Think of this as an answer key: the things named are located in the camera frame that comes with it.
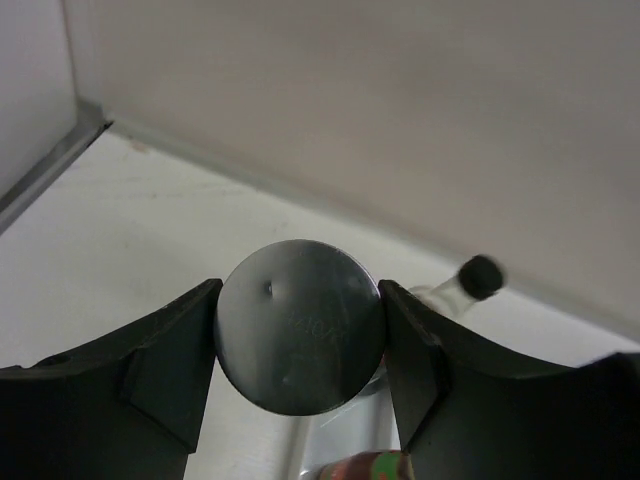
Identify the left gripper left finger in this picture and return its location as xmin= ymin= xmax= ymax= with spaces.
xmin=1 ymin=279 xmax=222 ymax=479

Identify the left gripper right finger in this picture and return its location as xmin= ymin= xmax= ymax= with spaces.
xmin=379 ymin=281 xmax=639 ymax=479

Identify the dark soy sauce bottle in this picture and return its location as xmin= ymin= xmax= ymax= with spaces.
xmin=409 ymin=255 xmax=506 ymax=323

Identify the white granule jar blue label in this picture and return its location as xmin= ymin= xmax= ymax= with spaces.
xmin=213 ymin=239 xmax=386 ymax=416

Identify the white divided organizer tray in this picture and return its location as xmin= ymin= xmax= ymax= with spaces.
xmin=283 ymin=370 xmax=400 ymax=479

